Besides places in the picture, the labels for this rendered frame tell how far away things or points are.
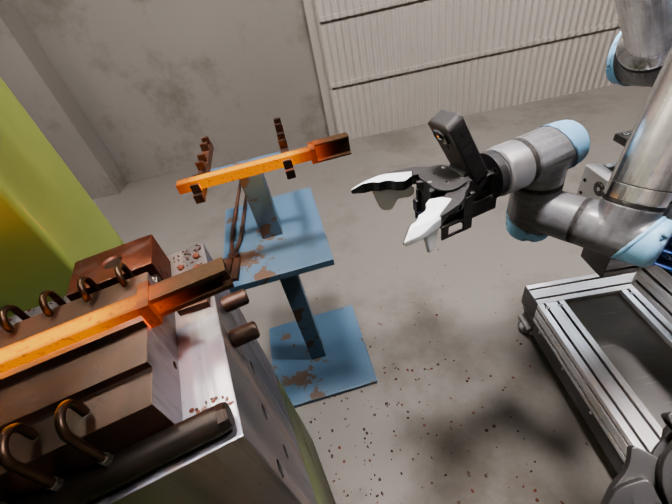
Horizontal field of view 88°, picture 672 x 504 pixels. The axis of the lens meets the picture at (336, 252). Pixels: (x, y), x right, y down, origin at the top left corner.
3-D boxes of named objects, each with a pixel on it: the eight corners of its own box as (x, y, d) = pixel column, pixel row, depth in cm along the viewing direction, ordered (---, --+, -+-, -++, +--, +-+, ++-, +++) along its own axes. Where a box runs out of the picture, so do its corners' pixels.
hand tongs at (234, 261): (240, 176, 137) (239, 174, 136) (251, 174, 137) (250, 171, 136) (223, 284, 91) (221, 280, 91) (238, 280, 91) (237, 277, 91)
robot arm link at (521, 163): (540, 149, 48) (497, 131, 54) (514, 160, 47) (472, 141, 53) (531, 195, 53) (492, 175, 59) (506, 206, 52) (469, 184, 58)
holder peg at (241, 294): (248, 295, 60) (242, 284, 58) (251, 306, 58) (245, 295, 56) (225, 305, 59) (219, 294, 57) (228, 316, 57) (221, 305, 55)
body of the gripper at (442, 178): (439, 243, 50) (506, 213, 53) (439, 192, 45) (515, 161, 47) (410, 218, 56) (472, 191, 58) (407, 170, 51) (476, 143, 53)
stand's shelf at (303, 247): (311, 191, 123) (310, 186, 122) (334, 264, 92) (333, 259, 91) (228, 214, 121) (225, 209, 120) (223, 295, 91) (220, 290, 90)
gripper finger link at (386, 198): (355, 217, 56) (414, 216, 54) (350, 185, 52) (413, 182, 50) (359, 205, 58) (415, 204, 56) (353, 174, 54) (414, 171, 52)
